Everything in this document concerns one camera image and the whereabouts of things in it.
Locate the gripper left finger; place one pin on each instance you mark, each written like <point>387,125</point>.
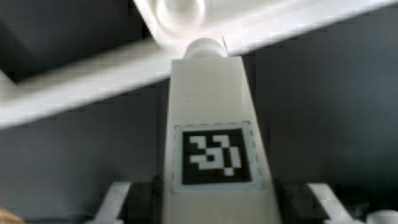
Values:
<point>127,204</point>

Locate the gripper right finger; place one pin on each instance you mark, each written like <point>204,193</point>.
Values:
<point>312,205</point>

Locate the white desk leg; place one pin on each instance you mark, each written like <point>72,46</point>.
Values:
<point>218,181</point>

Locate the white desk tabletop tray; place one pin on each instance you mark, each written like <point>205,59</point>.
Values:
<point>246,23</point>

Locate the white L-shaped fence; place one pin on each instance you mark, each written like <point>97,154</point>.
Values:
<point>88,81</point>

